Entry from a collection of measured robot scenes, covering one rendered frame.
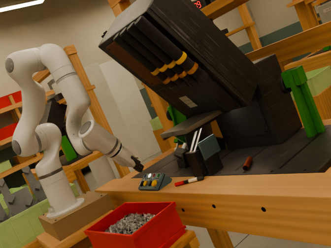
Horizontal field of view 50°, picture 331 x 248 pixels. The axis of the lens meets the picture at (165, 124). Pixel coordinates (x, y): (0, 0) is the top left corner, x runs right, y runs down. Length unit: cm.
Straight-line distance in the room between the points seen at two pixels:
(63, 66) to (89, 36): 813
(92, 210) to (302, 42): 119
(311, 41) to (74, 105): 100
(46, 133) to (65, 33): 766
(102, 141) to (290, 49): 90
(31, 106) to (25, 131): 12
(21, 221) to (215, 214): 120
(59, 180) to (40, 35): 753
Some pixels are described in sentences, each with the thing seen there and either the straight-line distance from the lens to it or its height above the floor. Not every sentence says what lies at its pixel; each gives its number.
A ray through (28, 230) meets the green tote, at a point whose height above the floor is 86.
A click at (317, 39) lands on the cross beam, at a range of 163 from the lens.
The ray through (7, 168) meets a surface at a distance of 783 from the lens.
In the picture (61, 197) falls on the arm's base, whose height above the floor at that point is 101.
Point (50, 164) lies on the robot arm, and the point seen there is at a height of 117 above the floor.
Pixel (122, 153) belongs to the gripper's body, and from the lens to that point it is 144.
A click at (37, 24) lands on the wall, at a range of 920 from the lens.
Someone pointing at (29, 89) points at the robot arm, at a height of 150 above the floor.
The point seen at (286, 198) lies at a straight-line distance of 106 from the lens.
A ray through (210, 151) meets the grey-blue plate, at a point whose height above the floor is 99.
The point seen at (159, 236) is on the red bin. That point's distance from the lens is 124.
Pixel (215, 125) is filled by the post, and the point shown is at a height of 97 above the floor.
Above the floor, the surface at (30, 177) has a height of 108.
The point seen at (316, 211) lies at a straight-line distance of 104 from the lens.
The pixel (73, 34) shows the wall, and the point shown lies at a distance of 941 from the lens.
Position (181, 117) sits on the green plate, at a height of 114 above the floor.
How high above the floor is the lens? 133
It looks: 7 degrees down
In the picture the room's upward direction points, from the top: 23 degrees counter-clockwise
